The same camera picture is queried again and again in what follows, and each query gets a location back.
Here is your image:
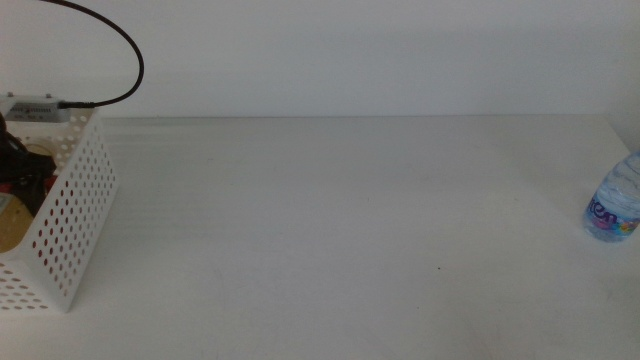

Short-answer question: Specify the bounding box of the yellow juice bottle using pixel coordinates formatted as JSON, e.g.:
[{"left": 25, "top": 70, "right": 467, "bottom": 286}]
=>
[{"left": 0, "top": 142, "right": 56, "bottom": 254}]

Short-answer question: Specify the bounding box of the clear water bottle blue cap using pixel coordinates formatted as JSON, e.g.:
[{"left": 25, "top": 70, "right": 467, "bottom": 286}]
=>
[{"left": 582, "top": 151, "right": 640, "bottom": 244}]

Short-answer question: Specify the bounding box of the white perforated plastic basket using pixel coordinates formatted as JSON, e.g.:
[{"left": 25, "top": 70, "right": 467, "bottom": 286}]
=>
[{"left": 0, "top": 107, "right": 119, "bottom": 314}]

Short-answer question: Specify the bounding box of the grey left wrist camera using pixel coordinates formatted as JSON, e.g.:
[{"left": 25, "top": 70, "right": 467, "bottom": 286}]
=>
[{"left": 0, "top": 93, "right": 71, "bottom": 124}]

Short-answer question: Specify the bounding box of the black left camera cable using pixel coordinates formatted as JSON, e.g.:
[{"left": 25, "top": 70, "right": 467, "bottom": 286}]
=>
[{"left": 39, "top": 0, "right": 146, "bottom": 110}]

